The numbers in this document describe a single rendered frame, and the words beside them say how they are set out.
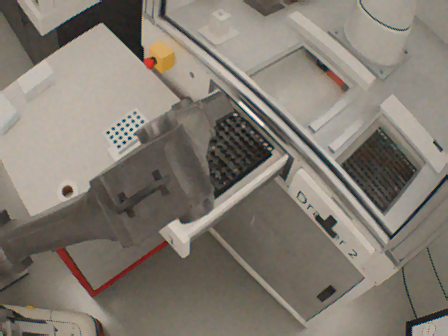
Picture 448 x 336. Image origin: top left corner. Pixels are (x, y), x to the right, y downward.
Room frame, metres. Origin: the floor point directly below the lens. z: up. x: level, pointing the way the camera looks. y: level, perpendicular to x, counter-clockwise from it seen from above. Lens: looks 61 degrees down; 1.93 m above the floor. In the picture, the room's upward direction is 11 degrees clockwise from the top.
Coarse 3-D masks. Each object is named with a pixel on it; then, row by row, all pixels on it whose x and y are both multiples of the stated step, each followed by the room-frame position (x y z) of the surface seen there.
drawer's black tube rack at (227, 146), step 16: (224, 128) 0.67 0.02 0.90; (240, 128) 0.68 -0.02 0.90; (224, 144) 0.65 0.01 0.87; (240, 144) 0.64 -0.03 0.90; (256, 144) 0.66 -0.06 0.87; (208, 160) 0.58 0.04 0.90; (224, 160) 0.59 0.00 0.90; (240, 160) 0.61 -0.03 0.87; (256, 160) 0.60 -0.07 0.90; (224, 176) 0.56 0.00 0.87; (240, 176) 0.58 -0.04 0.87; (224, 192) 0.53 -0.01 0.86
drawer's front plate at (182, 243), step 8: (112, 152) 0.54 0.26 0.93; (112, 160) 0.53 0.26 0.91; (168, 224) 0.40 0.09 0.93; (176, 224) 0.40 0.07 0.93; (160, 232) 0.41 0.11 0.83; (168, 232) 0.39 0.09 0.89; (176, 232) 0.38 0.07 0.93; (168, 240) 0.40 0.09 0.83; (176, 240) 0.38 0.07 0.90; (184, 240) 0.37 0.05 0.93; (176, 248) 0.38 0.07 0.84; (184, 248) 0.36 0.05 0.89; (184, 256) 0.36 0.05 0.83
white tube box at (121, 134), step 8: (136, 112) 0.74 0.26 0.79; (120, 120) 0.71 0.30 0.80; (128, 120) 0.71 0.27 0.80; (136, 120) 0.72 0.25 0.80; (144, 120) 0.72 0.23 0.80; (112, 128) 0.68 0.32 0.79; (120, 128) 0.68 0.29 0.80; (128, 128) 0.69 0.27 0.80; (136, 128) 0.69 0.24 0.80; (104, 136) 0.65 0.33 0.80; (112, 136) 0.66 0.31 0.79; (120, 136) 0.66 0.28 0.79; (128, 136) 0.66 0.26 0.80; (136, 136) 0.67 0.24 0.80; (112, 144) 0.63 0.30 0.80; (120, 144) 0.64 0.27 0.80; (128, 144) 0.64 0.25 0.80; (120, 152) 0.62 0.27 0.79
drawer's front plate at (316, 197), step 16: (304, 176) 0.57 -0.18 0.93; (288, 192) 0.58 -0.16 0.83; (304, 192) 0.56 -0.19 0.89; (320, 192) 0.54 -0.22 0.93; (304, 208) 0.54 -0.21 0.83; (320, 208) 0.52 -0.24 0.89; (336, 208) 0.51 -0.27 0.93; (336, 224) 0.48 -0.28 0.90; (352, 224) 0.47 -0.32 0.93; (352, 240) 0.44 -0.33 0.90; (352, 256) 0.42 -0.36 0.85; (368, 256) 0.40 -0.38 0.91
